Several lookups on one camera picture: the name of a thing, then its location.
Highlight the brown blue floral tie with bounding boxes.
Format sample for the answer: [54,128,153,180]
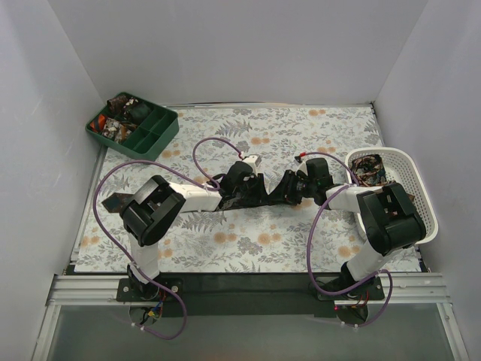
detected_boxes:
[101,193,297,214]

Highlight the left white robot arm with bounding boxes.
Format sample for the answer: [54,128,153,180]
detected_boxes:
[120,171,267,301]

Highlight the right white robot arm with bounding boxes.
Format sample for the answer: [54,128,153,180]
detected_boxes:
[268,171,427,299]

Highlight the dark floral ties in basket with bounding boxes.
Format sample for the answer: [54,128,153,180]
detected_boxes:
[350,154,397,187]

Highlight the rolled ties in tray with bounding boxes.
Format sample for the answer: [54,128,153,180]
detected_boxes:
[86,93,153,144]

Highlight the floral patterned table mat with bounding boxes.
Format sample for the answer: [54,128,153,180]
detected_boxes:
[73,106,422,274]

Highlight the white perforated plastic basket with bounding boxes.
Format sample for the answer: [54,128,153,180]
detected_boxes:
[345,147,439,245]

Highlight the green divided organizer tray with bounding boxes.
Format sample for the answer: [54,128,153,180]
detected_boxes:
[85,92,180,161]

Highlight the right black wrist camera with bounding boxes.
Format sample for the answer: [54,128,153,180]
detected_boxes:
[306,158,334,188]

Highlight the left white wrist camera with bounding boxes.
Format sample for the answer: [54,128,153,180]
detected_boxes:
[243,155,262,176]

